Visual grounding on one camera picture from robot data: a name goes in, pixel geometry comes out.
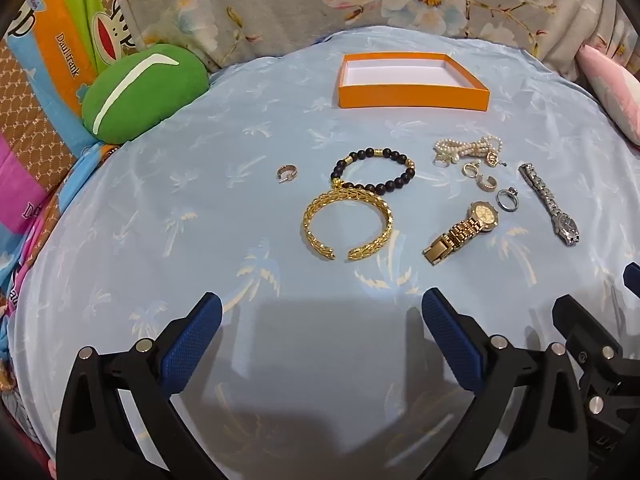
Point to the gold bangle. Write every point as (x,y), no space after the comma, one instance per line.
(350,192)

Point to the small gold earring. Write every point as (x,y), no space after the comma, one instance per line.
(467,172)
(484,186)

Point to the light blue palm-print sheet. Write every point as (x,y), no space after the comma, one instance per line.
(200,240)

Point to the green pillow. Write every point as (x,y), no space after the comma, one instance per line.
(145,90)

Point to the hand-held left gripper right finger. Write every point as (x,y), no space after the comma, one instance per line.
(452,342)

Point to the pink pillow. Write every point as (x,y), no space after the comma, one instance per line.
(612,87)

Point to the gold hoop earring with post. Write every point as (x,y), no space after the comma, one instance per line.
(280,173)

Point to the brown patterned cloth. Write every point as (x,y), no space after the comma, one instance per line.
(30,110)

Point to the orange cardboard box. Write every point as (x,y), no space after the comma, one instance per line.
(410,97)

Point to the silver wristwatch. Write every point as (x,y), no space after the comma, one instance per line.
(565,222)

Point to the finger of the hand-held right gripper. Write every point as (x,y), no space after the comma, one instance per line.
(575,320)
(633,282)

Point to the cartoon printed orange blanket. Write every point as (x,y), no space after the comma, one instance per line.
(65,35)

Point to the gold wristwatch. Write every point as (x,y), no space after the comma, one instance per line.
(482,215)

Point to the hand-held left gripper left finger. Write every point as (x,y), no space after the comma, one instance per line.
(192,342)

